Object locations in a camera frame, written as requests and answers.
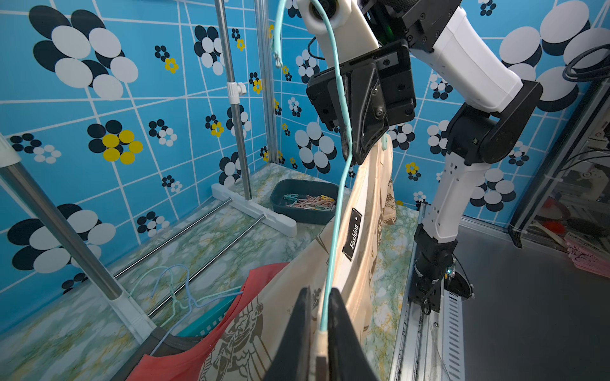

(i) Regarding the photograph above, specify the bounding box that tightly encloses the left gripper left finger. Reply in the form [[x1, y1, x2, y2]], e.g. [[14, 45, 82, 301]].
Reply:
[[264, 287, 311, 381]]

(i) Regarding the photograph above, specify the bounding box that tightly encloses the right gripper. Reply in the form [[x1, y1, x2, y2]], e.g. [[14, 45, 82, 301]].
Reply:
[[307, 39, 416, 165]]

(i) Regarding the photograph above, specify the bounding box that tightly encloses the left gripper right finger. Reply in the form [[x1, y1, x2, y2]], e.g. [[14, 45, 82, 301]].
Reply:
[[327, 288, 377, 381]]

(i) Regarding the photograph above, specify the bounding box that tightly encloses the beige compass print t-shirt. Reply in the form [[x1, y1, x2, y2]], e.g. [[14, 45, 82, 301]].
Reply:
[[198, 141, 396, 380]]

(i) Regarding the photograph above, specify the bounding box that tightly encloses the red garment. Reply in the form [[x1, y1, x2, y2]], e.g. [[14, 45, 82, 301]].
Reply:
[[125, 261, 292, 381]]

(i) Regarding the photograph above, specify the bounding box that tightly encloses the blue wire hanger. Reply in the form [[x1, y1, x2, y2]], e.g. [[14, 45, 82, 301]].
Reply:
[[150, 264, 197, 357]]

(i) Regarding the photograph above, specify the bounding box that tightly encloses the mint green wire hanger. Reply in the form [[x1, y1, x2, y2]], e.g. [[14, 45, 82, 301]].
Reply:
[[271, 0, 356, 333]]

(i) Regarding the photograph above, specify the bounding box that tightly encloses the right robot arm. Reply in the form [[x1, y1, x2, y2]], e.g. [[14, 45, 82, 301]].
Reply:
[[298, 1, 543, 313]]

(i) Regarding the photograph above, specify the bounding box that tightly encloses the pile of coloured clothespins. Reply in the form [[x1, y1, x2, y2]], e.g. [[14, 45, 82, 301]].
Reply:
[[281, 194, 336, 211]]

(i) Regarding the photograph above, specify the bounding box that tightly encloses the teal laundry basket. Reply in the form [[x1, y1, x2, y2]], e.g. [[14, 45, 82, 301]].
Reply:
[[178, 295, 236, 338]]

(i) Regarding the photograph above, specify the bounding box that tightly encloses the dark grey clothespin tray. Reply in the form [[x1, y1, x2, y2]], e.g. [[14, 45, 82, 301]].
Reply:
[[270, 179, 338, 225]]

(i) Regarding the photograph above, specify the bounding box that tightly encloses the dark grey garment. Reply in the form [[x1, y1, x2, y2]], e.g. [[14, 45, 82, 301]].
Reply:
[[111, 327, 203, 381]]

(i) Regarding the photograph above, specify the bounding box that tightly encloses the metal clothes rack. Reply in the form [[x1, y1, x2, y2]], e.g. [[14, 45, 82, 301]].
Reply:
[[1, 1, 271, 333]]

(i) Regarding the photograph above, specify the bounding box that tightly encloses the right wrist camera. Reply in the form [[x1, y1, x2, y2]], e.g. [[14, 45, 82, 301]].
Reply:
[[297, 0, 379, 68]]

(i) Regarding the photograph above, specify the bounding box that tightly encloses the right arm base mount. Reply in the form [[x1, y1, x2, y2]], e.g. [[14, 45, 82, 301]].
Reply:
[[408, 268, 474, 315]]

